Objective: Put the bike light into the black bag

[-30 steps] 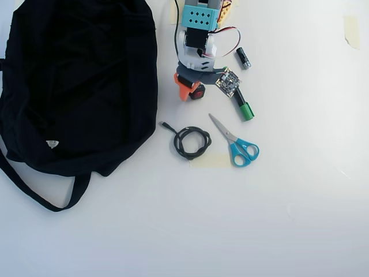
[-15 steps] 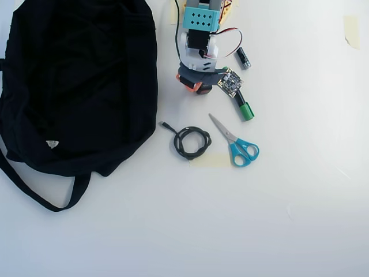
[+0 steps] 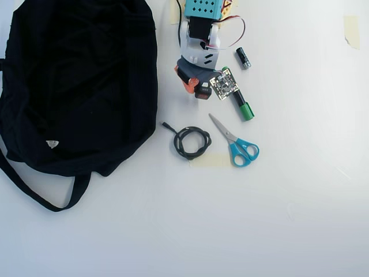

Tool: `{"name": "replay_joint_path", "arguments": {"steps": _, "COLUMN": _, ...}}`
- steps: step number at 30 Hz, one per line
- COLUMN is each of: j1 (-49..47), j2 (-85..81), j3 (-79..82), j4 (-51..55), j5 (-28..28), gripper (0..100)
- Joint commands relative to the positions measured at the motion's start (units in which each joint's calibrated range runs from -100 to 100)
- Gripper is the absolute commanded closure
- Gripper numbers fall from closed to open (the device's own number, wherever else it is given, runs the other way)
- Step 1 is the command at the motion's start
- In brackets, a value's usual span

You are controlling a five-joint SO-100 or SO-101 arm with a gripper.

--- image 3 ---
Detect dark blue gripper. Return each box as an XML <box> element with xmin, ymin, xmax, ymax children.
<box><xmin>174</xmin><ymin>57</ymin><xmax>223</xmax><ymax>95</ymax></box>

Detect black fabric bag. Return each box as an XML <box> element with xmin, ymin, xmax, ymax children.
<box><xmin>0</xmin><ymin>0</ymin><xmax>159</xmax><ymax>213</ymax></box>

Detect small black battery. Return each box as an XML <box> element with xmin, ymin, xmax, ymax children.
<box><xmin>236</xmin><ymin>47</ymin><xmax>252</xmax><ymax>70</ymax></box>

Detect black marker with green cap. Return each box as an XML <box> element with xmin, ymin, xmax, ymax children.
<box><xmin>221</xmin><ymin>66</ymin><xmax>255</xmax><ymax>122</ymax></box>

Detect narrow masking tape strip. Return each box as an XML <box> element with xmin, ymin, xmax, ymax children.
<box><xmin>170</xmin><ymin>0</ymin><xmax>182</xmax><ymax>25</ymax></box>

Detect wide masking tape strip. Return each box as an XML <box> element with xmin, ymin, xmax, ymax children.
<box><xmin>189</xmin><ymin>154</ymin><xmax>231</xmax><ymax>170</ymax></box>

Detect torn masking tape strip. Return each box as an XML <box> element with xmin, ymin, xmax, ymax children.
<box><xmin>342</xmin><ymin>16</ymin><xmax>361</xmax><ymax>50</ymax></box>

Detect bare camera circuit board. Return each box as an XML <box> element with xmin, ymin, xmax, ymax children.
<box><xmin>209</xmin><ymin>69</ymin><xmax>240</xmax><ymax>102</ymax></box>

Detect coiled black usb cable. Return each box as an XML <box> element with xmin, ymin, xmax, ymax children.
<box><xmin>159</xmin><ymin>121</ymin><xmax>213</xmax><ymax>161</ymax></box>

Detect white and red servo wire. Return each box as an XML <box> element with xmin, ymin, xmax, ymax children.
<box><xmin>201</xmin><ymin>16</ymin><xmax>247</xmax><ymax>52</ymax></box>

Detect blue handled scissors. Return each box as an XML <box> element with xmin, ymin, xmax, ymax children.
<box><xmin>209</xmin><ymin>114</ymin><xmax>260</xmax><ymax>168</ymax></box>

